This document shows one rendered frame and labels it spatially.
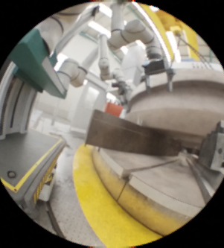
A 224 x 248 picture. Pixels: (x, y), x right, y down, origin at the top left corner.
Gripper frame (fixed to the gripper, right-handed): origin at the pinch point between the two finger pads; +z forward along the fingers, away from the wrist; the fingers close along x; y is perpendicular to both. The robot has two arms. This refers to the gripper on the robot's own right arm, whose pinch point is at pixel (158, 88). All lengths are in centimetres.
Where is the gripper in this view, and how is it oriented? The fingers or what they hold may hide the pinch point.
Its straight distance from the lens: 45.4
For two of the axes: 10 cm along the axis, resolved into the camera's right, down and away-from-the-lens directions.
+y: -9.0, 1.3, -4.1
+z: 0.3, 9.7, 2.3
